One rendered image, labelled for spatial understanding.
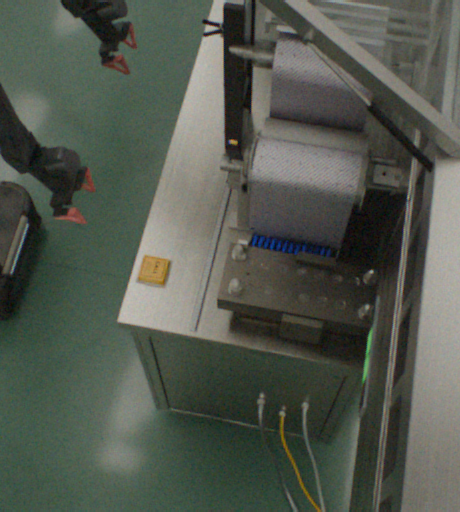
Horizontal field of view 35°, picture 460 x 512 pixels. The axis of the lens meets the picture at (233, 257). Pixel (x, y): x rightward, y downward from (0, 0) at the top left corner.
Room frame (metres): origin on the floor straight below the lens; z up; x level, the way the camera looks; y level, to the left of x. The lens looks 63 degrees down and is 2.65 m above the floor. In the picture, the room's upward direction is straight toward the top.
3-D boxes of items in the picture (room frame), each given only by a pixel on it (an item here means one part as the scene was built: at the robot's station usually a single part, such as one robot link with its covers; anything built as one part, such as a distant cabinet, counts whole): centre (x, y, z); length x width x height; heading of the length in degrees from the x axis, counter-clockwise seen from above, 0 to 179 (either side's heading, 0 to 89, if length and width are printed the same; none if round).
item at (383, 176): (0.91, -0.34, 1.28); 0.06 x 0.05 x 0.02; 78
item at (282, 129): (1.06, -0.19, 1.17); 0.26 x 0.12 x 0.12; 78
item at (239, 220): (1.01, -0.02, 1.05); 0.06 x 0.05 x 0.31; 78
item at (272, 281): (0.76, -0.17, 1.00); 0.40 x 0.16 x 0.06; 78
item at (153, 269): (0.86, 0.21, 0.91); 0.07 x 0.07 x 0.02; 78
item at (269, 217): (0.89, -0.15, 1.11); 0.23 x 0.01 x 0.18; 78
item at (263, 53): (1.22, -0.08, 1.33); 0.06 x 0.06 x 0.06; 78
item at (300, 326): (0.67, -0.17, 0.96); 0.10 x 0.03 x 0.11; 78
